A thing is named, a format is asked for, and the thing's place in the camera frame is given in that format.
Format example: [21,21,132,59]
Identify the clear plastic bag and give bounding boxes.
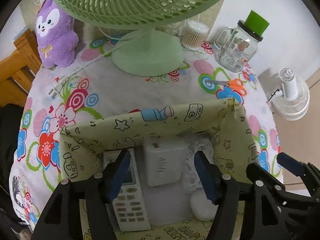
[179,132,215,195]

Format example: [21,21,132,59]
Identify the glass mug jar green lid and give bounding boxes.
[214,10,270,73]

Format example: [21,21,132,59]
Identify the white fan cable with plug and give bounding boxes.
[48,37,130,99]

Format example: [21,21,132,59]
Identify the white oval case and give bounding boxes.
[190,192,218,222]

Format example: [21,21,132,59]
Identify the purple plush toy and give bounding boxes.
[36,0,80,69]

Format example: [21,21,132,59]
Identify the orange handled scissors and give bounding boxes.
[205,79,247,97]

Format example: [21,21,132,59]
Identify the green desk fan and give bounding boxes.
[47,0,237,77]

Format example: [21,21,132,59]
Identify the white floor fan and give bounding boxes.
[269,67,310,121]

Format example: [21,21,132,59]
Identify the clear cotton swab container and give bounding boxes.
[181,21,209,50]

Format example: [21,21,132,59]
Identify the white printed tote bag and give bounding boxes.
[9,169,42,232]

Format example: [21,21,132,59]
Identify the white remote control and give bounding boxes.
[103,149,152,232]

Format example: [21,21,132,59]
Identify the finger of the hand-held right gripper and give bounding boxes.
[246,163,315,205]
[277,152,320,195]

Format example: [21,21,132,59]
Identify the wooden chair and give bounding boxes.
[0,29,43,108]

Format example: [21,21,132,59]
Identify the black clothing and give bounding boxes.
[0,104,28,205]

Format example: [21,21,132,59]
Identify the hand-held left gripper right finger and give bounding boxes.
[194,151,292,240]

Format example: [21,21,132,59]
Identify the yellow printed storage box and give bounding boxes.
[59,97,260,240]

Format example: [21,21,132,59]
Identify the white power adapter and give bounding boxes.
[143,140,191,187]

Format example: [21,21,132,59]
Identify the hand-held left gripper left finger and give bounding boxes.
[31,149,132,240]

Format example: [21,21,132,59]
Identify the beige printed cardboard sheet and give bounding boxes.
[21,0,227,47]

